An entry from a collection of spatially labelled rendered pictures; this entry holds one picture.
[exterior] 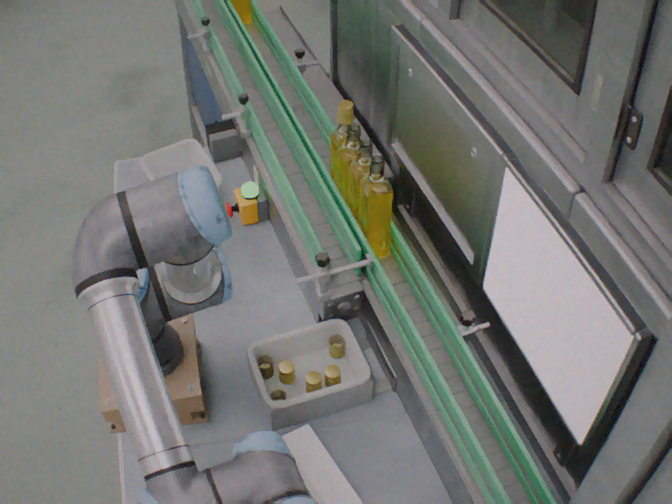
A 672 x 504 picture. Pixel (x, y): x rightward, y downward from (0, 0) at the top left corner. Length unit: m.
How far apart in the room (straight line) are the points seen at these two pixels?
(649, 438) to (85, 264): 0.79
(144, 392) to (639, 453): 0.68
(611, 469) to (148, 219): 0.72
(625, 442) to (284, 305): 1.36
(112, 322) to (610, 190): 0.73
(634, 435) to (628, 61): 0.62
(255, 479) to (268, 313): 0.86
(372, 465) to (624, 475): 1.06
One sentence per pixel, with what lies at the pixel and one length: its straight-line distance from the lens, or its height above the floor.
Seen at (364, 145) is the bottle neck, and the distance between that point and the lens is 1.64.
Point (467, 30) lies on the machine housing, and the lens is 1.47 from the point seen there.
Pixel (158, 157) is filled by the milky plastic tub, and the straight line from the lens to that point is 2.18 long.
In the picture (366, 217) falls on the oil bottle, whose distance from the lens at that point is 1.65.
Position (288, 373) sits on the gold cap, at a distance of 1.63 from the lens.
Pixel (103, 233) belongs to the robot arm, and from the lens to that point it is 1.08.
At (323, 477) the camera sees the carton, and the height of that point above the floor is 0.81.
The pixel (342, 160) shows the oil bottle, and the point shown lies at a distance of 1.70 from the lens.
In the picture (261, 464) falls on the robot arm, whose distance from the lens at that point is 1.01.
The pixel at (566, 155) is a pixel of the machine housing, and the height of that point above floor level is 1.41.
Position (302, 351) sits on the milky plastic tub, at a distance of 1.71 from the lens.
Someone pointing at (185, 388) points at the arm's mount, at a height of 0.85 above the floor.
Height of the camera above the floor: 2.15
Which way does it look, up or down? 46 degrees down
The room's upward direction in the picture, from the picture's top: straight up
